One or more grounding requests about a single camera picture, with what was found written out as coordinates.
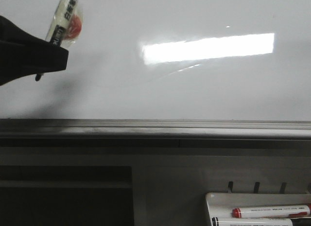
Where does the white whiteboard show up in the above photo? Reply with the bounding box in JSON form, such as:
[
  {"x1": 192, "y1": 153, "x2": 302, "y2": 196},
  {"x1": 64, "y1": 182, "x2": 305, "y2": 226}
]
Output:
[{"x1": 0, "y1": 0, "x2": 311, "y2": 141}]

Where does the red capped marker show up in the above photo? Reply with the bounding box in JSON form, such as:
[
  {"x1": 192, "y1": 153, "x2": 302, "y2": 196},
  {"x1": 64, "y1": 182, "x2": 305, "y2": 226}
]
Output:
[{"x1": 231, "y1": 204, "x2": 311, "y2": 218}]

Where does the white black whiteboard marker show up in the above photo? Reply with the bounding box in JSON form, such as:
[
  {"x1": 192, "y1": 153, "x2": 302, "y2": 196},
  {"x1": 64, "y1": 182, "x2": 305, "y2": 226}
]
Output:
[{"x1": 35, "y1": 0, "x2": 85, "y2": 82}]

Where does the black capped marker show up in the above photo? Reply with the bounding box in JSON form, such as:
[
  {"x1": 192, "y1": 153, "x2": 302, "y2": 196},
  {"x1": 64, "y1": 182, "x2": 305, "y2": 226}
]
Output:
[{"x1": 212, "y1": 217, "x2": 294, "y2": 226}]

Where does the white marker tray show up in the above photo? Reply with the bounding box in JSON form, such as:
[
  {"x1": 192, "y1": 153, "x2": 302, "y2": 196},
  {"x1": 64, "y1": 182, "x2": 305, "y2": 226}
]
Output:
[{"x1": 206, "y1": 192, "x2": 311, "y2": 226}]

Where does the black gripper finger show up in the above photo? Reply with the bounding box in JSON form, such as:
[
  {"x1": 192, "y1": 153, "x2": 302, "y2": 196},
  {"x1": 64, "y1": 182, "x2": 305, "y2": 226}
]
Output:
[{"x1": 0, "y1": 16, "x2": 69, "y2": 85}]

